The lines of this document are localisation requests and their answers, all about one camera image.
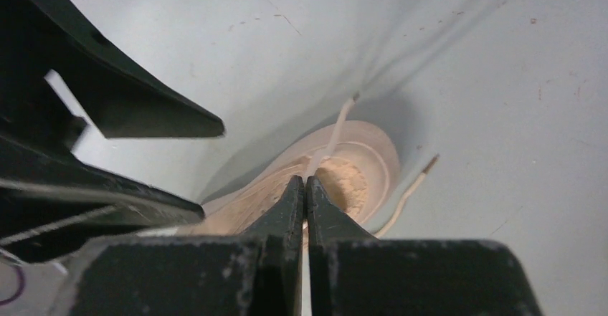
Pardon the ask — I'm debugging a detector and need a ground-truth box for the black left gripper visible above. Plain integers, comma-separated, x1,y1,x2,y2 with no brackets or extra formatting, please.
1,0,225,263

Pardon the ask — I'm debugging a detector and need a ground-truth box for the beige sneaker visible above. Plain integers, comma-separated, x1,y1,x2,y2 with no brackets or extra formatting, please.
176,92,440,239

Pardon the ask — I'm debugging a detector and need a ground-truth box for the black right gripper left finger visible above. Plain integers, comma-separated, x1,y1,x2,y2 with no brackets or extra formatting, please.
49,176,304,315

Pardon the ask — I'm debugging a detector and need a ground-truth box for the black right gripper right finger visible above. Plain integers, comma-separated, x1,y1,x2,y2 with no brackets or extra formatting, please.
305,177,541,315

